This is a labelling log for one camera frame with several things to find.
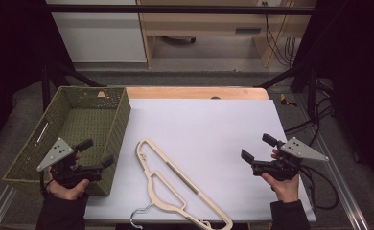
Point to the person's right hand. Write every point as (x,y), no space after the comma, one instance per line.
(285,190)

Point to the yellow and black tool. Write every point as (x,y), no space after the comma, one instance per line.
(284,100)

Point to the black horizontal bar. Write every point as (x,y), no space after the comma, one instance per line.
(175,9)

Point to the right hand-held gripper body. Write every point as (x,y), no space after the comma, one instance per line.
(300,150)

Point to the black curtain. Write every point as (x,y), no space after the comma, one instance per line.
(357,64)
(12,48)

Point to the black metal stand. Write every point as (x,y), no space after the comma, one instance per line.
(46,86)
(311,92)

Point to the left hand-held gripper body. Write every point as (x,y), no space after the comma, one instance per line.
(55,153)

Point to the green woven basket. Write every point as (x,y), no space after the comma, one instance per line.
(79,124)

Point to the white cabinet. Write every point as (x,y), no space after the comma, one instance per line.
(98,38)

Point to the person's left hand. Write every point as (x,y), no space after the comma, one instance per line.
(68,193)

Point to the cream plastic clothes hanger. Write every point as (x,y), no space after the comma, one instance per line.
(172,169)

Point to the light wooden desk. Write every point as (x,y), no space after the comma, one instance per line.
(207,24)

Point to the white paper sheet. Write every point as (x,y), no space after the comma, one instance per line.
(207,134)

